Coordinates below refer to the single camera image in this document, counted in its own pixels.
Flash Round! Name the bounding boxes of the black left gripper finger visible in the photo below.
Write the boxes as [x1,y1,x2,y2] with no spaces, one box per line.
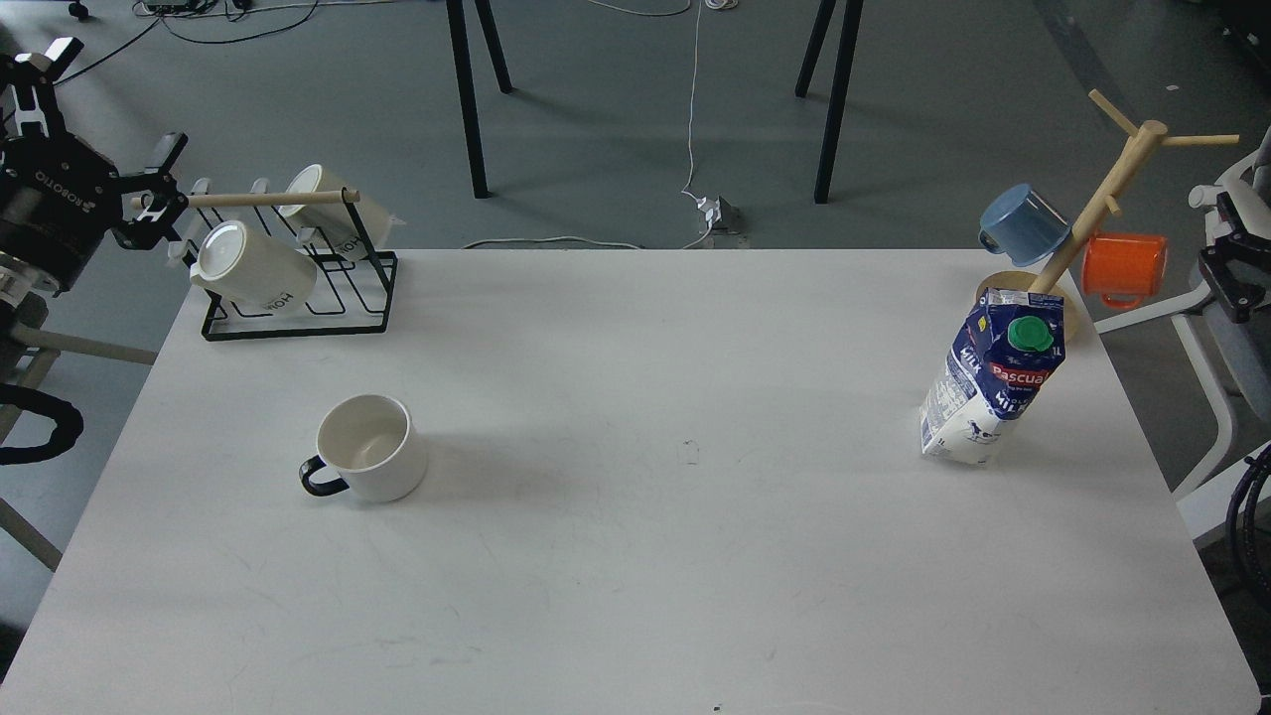
[3,38,85,149]
[107,132,188,250]

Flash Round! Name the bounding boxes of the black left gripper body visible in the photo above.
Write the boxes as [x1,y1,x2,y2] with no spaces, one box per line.
[1,137,121,291]

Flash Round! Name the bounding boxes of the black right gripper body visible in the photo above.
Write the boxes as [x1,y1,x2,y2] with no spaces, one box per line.
[1199,190,1270,323]

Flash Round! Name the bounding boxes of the blue white milk carton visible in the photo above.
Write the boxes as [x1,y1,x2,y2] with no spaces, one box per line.
[918,288,1065,465]

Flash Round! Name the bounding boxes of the white mug black handle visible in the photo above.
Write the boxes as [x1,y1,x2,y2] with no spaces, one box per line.
[297,394,430,502]

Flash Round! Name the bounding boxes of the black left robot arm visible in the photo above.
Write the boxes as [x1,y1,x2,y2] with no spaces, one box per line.
[1,37,188,465]

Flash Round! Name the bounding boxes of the front cream cup on rack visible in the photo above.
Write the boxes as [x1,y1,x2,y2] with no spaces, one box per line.
[188,220,318,314]

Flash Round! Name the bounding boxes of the cream cup on rack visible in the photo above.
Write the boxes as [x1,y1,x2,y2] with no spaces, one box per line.
[188,220,318,314]
[278,164,404,262]

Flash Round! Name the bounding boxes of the rear cream cup on rack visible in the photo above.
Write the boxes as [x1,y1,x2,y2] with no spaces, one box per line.
[278,164,404,262]

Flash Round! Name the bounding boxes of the white chair right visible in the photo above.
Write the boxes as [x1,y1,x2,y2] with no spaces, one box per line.
[1094,137,1268,549]

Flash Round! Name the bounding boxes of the orange hanging mug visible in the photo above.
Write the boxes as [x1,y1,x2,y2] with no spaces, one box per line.
[1079,232,1171,311]

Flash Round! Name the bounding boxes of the beige chair left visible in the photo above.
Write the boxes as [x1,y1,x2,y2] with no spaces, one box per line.
[0,298,160,573]

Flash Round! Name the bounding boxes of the wooden mug tree stand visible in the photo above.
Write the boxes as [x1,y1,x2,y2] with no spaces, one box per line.
[1023,88,1240,295]

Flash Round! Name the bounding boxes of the blue hanging mug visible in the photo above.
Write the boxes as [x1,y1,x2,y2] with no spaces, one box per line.
[979,183,1071,267]

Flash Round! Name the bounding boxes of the left black table legs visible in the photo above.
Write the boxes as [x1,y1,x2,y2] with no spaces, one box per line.
[442,1,513,199]

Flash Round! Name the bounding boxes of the black table legs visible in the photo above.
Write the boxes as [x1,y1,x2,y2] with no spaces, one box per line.
[794,1,864,204]
[442,1,513,199]

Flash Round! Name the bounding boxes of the right black table legs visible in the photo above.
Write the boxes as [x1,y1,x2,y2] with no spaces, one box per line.
[794,1,864,204]

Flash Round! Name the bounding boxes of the grey power adapter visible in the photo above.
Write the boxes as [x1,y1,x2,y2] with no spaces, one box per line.
[697,196,745,235]

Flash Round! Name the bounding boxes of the black floor cables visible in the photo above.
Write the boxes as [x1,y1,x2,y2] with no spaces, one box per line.
[0,0,322,130]

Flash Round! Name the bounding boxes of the black wire cup rack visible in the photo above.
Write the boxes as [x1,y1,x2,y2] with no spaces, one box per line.
[174,187,400,343]

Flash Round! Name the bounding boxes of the white floor cable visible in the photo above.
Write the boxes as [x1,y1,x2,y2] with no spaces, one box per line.
[463,0,741,250]

